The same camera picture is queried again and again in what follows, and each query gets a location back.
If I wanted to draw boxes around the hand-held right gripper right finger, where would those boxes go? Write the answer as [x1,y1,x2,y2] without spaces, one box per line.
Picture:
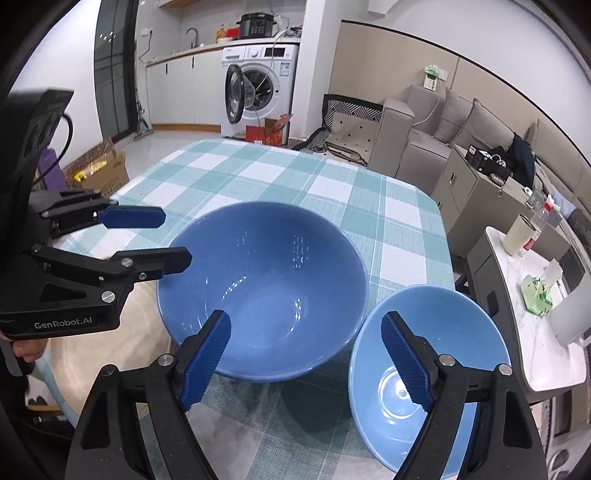
[381,311,546,480]

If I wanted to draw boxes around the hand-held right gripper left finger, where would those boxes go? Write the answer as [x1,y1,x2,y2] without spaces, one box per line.
[74,310,232,480]

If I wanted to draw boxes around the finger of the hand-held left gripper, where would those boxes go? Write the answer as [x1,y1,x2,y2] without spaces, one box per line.
[30,189,167,238]
[31,246,193,305]

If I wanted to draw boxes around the light blue bowl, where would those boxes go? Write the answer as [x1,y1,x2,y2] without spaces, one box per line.
[348,285,512,477]

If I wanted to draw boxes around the cream plate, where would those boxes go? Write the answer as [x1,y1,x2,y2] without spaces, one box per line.
[44,277,188,428]

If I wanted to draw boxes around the dark blue bowl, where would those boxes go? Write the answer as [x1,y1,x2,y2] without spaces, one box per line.
[156,202,369,383]

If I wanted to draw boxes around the person's left hand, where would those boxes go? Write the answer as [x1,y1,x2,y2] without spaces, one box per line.
[11,340,47,365]

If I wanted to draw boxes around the cardboard box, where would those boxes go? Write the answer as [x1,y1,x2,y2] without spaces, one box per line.
[62,150,130,197]

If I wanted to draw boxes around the yellow snack packets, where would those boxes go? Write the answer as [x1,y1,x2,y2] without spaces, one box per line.
[74,157,109,181]

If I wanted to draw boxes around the brown patterned carton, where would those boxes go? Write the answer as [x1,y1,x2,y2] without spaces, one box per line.
[62,137,116,176]

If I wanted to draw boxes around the upright vacuum cleaner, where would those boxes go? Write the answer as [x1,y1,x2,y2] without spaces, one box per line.
[134,104,155,141]

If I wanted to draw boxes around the purple bag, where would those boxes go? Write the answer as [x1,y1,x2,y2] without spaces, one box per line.
[34,148,65,192]

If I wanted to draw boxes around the marble coffee table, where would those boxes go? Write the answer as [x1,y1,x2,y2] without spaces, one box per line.
[466,225,591,402]

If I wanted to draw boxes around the white lower cabinets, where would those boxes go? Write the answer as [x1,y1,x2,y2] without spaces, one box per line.
[145,46,227,127]

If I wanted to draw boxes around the green tissue pack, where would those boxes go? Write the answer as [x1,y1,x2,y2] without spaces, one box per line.
[521,274,554,317]

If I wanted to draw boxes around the dark glass door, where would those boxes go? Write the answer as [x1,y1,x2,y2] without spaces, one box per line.
[93,0,139,139]

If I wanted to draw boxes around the red box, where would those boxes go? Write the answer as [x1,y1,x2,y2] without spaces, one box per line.
[245,113,294,147]

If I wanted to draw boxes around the teal checked tablecloth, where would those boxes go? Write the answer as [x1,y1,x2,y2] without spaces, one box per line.
[53,137,458,480]

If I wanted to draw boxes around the cream cup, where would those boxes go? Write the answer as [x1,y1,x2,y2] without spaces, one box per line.
[502,213,535,256]

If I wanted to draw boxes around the grey cabinet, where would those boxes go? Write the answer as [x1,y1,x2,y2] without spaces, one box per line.
[431,145,578,259]

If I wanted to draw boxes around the plastic bottle red label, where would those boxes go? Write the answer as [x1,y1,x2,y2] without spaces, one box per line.
[522,202,555,252]

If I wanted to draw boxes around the white washing machine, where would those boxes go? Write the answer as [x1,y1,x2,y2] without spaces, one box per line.
[221,44,300,139]

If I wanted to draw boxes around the black box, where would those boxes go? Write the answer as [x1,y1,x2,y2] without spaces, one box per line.
[464,144,513,178]

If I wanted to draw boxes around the black pressure cooker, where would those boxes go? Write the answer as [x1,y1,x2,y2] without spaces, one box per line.
[236,13,277,40]

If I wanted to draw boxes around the grey sofa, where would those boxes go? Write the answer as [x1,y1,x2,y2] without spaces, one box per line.
[376,84,591,222]

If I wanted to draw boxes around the black patterned folding chair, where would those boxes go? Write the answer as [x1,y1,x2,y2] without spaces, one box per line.
[295,93,384,167]

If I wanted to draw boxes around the dark jacket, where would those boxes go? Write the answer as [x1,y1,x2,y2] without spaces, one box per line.
[508,133,537,185]

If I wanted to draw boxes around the grey cushion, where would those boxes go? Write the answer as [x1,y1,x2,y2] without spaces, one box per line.
[436,90,476,144]
[455,98,515,158]

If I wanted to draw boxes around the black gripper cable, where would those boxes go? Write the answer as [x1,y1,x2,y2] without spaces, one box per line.
[34,113,75,185]

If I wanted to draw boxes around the wall control panel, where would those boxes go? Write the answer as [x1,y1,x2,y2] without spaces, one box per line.
[421,65,448,93]

